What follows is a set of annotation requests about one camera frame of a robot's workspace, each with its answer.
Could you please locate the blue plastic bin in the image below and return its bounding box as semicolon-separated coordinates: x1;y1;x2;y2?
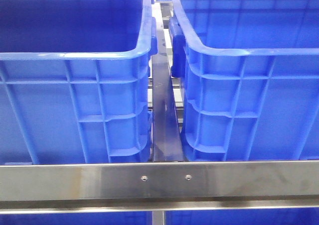
171;0;319;161
0;0;157;165

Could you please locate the right blue plastic bin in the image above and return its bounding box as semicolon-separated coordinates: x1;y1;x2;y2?
171;0;319;161

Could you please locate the stainless steel rack frame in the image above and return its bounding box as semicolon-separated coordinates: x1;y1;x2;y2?
0;2;319;225

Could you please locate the left blue plastic bin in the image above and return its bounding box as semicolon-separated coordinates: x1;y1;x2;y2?
0;0;157;165

